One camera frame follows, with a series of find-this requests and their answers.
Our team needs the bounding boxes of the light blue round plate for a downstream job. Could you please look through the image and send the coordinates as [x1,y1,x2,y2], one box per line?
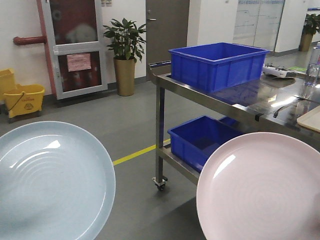
[0,121,116,240]

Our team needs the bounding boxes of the pink round plate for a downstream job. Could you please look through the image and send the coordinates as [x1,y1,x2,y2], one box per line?
[196,132,320,240]

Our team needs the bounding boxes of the beige serving tray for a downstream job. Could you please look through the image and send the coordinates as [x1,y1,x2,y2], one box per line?
[296,106,320,133]

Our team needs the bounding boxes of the lower blue plastic bin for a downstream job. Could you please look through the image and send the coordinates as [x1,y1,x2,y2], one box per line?
[167,115,243,173]

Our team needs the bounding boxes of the large blue plastic bin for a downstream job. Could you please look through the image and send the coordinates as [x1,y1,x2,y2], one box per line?
[168,42,270,93]

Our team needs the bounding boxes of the plant in gold pot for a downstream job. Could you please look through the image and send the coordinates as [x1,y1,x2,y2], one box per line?
[298,13,320,52]
[103,18,147,97]

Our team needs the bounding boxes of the grey door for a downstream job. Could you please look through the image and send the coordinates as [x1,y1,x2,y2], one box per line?
[145,0,190,81]

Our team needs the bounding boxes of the stainless steel trolley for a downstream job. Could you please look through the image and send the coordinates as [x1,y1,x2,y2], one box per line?
[146,61,320,191]

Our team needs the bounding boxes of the white grey remote controller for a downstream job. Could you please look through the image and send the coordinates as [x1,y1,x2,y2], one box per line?
[262,63,297,79]

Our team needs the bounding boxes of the yellow mop bucket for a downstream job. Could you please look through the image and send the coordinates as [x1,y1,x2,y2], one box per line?
[0,68,45,120]

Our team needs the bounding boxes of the clear water bottle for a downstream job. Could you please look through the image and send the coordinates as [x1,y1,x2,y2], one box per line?
[301,41,320,98]

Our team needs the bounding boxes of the far plant in gold pot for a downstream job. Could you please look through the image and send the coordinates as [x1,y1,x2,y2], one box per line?
[298,13,320,52]

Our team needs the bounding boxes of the red fire hose cabinet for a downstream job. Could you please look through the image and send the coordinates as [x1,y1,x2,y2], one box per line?
[37,0,108,100]

